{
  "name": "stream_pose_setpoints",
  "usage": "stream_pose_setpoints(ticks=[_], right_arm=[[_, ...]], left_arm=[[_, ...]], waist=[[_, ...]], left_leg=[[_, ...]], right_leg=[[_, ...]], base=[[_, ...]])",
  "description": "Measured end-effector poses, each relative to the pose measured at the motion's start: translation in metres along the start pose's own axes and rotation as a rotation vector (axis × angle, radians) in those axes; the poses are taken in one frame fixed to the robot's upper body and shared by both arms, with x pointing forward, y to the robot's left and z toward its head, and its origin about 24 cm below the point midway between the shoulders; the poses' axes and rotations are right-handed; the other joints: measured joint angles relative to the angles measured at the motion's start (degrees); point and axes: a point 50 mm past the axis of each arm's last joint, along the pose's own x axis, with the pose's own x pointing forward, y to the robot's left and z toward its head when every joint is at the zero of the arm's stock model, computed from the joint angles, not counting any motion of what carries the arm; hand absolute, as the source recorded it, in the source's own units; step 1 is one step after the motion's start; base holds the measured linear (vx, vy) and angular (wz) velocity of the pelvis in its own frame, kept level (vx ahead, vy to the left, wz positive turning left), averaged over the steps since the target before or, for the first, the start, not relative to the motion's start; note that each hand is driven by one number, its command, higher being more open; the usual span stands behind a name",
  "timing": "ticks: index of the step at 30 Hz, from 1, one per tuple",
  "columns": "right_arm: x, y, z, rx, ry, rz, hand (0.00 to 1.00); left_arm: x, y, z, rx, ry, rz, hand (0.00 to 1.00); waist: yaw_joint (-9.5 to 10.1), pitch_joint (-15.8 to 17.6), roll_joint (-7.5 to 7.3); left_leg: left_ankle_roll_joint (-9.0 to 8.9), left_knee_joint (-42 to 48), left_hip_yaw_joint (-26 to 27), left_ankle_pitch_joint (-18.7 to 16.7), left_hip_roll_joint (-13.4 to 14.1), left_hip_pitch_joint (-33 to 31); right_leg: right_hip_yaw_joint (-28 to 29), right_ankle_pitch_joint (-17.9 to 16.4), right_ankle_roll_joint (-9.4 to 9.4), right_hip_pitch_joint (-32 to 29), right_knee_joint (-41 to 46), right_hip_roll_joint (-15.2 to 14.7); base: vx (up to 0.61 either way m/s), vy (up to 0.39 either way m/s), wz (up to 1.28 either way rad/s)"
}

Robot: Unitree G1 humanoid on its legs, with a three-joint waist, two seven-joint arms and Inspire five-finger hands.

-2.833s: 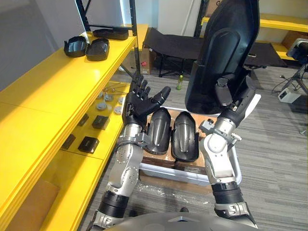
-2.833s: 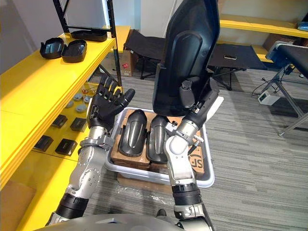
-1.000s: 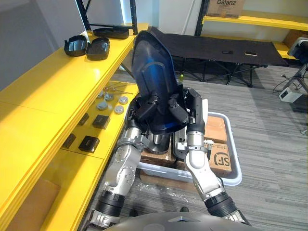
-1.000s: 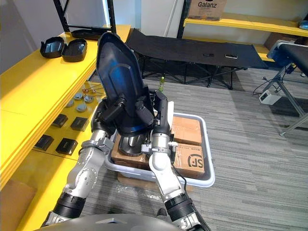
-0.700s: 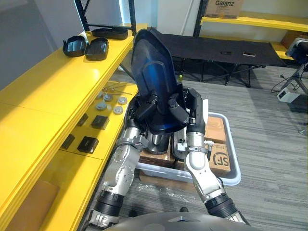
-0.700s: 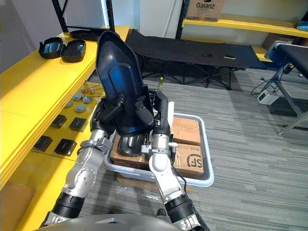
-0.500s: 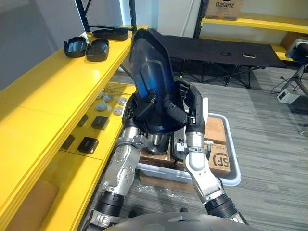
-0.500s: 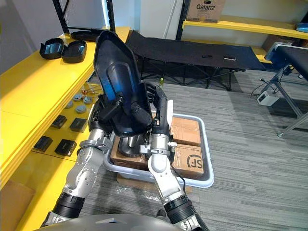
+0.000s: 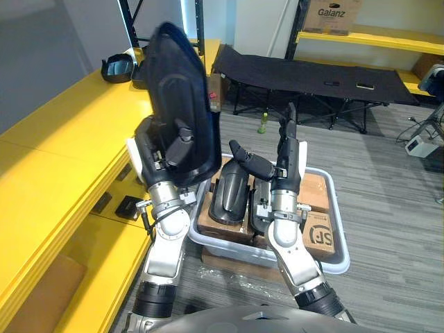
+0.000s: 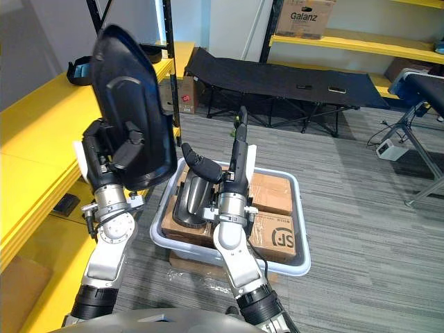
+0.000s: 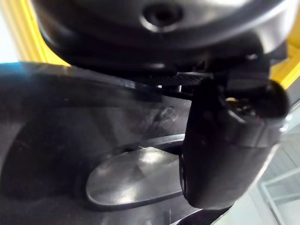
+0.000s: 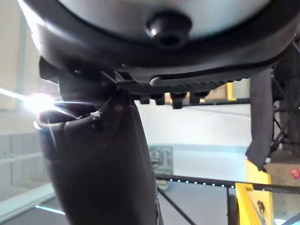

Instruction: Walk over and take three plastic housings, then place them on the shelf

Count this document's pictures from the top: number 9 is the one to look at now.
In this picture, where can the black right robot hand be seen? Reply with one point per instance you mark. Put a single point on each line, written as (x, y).
(289, 163)

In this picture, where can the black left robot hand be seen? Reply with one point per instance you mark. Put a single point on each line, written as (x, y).
(149, 163)

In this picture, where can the black plastic housing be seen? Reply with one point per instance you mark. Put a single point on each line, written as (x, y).
(138, 81)
(259, 194)
(116, 69)
(229, 194)
(180, 90)

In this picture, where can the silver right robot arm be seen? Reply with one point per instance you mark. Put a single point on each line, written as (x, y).
(291, 239)

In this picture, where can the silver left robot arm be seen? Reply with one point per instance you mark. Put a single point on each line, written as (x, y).
(166, 243)

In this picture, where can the long yellow shelf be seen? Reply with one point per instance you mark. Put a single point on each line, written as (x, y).
(69, 145)

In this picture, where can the yellow shelf with black posts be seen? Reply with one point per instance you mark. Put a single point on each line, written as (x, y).
(367, 38)

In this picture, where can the grey device on shelf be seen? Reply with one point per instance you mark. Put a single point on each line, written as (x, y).
(431, 79)

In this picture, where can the plain brown cardboard box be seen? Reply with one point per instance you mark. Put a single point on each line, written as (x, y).
(222, 230)
(314, 192)

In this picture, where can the green drink bottle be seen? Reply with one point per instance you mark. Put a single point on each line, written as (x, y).
(262, 123)

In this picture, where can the small black square part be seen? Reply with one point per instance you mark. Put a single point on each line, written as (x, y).
(127, 207)

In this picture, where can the cardboard box with SF print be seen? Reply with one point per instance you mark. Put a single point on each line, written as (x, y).
(319, 236)

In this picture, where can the black folding camp cot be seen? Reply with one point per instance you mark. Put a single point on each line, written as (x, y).
(305, 79)

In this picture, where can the black phone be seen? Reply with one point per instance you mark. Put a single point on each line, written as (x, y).
(332, 83)

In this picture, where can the brown carton with red mark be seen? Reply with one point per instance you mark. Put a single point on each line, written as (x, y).
(215, 93)

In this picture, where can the phone with pale case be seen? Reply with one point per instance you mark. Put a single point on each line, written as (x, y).
(365, 85)

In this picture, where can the grey plastic bin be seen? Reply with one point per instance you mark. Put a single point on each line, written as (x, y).
(333, 267)

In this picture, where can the white power box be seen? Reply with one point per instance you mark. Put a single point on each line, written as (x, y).
(420, 146)

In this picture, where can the Galanz cardboard box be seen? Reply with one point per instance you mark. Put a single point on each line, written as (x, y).
(333, 17)

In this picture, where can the tripod stand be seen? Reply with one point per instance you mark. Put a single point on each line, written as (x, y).
(435, 119)

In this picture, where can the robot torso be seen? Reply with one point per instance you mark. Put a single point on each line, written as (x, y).
(256, 320)

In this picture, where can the brown cardboard panel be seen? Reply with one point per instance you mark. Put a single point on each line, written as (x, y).
(41, 298)

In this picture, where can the black metal shelf post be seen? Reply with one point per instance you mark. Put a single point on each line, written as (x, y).
(130, 24)

